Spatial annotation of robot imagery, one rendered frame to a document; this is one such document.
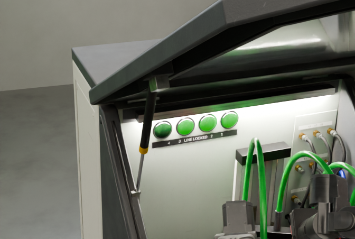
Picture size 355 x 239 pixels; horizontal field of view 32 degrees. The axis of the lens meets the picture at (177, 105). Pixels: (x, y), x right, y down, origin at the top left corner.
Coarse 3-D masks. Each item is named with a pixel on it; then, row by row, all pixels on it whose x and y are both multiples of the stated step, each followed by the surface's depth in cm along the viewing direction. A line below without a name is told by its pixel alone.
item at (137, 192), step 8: (152, 96) 112; (152, 104) 113; (152, 112) 115; (144, 120) 117; (152, 120) 118; (144, 128) 119; (144, 136) 121; (144, 144) 123; (144, 152) 125; (136, 184) 135; (136, 192) 137
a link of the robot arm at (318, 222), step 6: (318, 204) 118; (324, 204) 118; (330, 204) 117; (318, 210) 117; (324, 210) 117; (330, 210) 117; (312, 216) 119; (318, 216) 117; (324, 216) 117; (306, 222) 121; (312, 222) 117; (318, 222) 116; (324, 222) 116; (306, 228) 120; (312, 228) 117; (318, 228) 116; (324, 228) 116; (312, 234) 118; (318, 234) 116; (324, 234) 116; (330, 234) 116; (336, 234) 116
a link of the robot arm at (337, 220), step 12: (312, 180) 121; (324, 180) 119; (336, 180) 118; (312, 192) 120; (324, 192) 118; (336, 192) 117; (312, 204) 120; (336, 204) 116; (348, 204) 118; (336, 216) 112; (348, 216) 110; (336, 228) 111; (348, 228) 110
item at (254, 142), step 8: (256, 144) 133; (248, 152) 148; (256, 152) 131; (248, 160) 150; (248, 168) 152; (264, 168) 127; (248, 176) 154; (264, 176) 125; (248, 184) 156; (264, 184) 124; (264, 192) 123; (264, 200) 122; (264, 208) 121; (264, 216) 121; (264, 224) 120; (264, 232) 120
